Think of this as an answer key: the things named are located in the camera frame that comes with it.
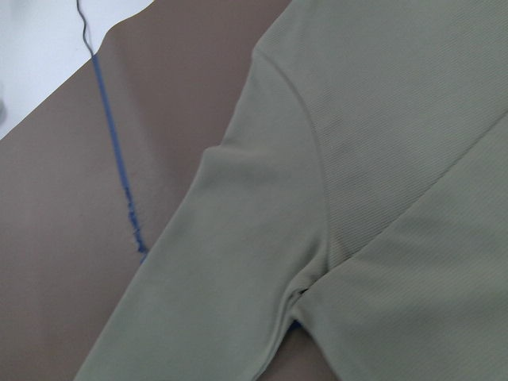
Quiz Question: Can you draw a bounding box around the olive green long-sleeve shirt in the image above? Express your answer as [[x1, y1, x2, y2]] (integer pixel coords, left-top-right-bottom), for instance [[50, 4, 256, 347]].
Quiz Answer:
[[76, 1, 507, 380]]

